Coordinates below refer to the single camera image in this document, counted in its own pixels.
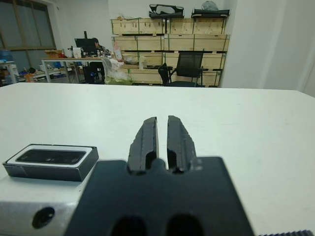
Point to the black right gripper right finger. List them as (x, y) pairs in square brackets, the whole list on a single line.
[(178, 147)]

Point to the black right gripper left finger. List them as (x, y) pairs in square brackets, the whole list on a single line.
[(145, 147)]

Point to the slim black camera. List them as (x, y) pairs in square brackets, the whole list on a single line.
[(49, 156)]

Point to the black box with white tray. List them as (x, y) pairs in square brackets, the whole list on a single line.
[(49, 173)]

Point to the open cardboard box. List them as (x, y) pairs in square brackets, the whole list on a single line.
[(53, 54)]

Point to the black waste bin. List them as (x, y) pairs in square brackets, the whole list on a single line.
[(163, 73)]

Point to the yellowish plastic bag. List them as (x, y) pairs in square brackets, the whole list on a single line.
[(115, 71)]

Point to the black mesh office chair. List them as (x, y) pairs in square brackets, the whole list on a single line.
[(189, 64)]

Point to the black computer tower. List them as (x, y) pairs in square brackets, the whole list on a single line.
[(89, 73)]

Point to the pink printed carton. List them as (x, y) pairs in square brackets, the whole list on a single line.
[(118, 52)]

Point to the seated person in dark clothes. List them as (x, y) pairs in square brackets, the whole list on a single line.
[(97, 46)]

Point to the white framed desk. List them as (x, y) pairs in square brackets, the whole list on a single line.
[(73, 59)]

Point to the small white carton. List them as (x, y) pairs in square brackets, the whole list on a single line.
[(77, 52)]

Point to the black computer monitor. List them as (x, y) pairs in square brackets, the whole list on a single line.
[(83, 45)]

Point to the black moulded tray part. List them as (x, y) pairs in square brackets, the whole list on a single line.
[(166, 13), (210, 12)]

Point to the grey wrapped bundle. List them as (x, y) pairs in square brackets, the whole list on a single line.
[(209, 5)]

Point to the blue water jug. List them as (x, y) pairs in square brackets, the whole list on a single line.
[(6, 54)]

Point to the large glass window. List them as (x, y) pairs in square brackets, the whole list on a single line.
[(24, 24)]

